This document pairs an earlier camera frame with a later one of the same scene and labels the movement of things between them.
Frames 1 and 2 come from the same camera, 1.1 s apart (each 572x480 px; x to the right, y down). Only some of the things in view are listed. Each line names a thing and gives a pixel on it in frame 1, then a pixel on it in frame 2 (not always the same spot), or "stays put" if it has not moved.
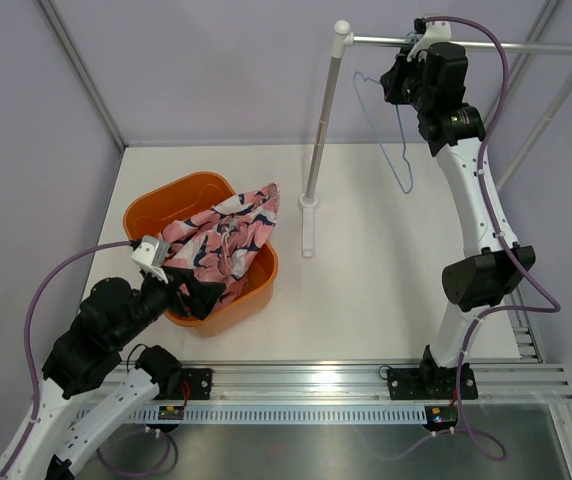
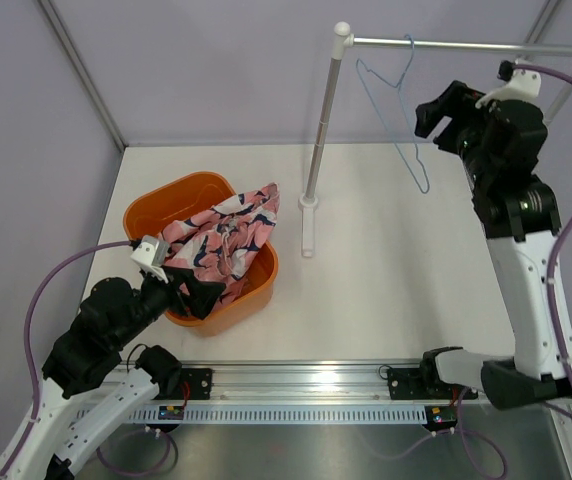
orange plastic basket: [153, 211] stays put
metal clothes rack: [343, 39] stays put
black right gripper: [391, 80] to [459, 106]
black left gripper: [202, 295] stays put
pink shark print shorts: [220, 242] stays put
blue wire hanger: [379, 136] to [384, 122]
